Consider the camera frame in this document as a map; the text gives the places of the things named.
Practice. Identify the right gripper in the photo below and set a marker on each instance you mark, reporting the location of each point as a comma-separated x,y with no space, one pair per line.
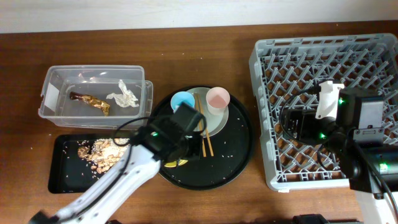
308,120

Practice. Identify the white plate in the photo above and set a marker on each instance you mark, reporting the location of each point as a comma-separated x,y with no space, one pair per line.
215,123

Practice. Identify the white napkin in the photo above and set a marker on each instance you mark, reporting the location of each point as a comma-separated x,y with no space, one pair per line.
125,99

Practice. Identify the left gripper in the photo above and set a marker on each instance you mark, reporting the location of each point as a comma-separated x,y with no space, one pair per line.
195,133

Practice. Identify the black rectangular tray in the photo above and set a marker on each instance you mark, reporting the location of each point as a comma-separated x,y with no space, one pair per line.
68,172

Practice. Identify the left wooden chopstick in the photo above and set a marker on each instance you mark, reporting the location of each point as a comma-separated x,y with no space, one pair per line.
203,149

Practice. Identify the yellow bowl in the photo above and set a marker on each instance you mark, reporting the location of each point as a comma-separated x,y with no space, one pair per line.
175,164

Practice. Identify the round black tray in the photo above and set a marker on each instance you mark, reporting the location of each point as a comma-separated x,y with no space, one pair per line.
233,147

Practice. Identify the blue cup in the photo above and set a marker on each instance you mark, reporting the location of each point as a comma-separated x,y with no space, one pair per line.
182,97

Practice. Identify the right wooden chopstick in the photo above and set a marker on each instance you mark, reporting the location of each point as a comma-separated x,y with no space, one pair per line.
206,130

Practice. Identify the wooden chopstick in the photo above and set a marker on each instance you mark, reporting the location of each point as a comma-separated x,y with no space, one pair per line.
203,149
206,130

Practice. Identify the pink cup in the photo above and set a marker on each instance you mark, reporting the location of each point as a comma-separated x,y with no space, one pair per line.
217,100

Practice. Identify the food scraps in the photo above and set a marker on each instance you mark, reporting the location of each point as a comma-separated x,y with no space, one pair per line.
103,154

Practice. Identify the clear plastic bin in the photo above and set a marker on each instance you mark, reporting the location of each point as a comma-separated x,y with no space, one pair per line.
97,81

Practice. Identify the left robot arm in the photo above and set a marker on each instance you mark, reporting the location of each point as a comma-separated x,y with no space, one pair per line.
107,194

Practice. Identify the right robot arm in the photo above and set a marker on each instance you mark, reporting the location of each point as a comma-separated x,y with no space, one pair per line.
348,123

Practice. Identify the gold snack wrapper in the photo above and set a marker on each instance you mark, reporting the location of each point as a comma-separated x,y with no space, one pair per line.
92,101

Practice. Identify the grey dishwasher rack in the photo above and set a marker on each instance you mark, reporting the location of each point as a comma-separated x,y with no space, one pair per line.
281,71

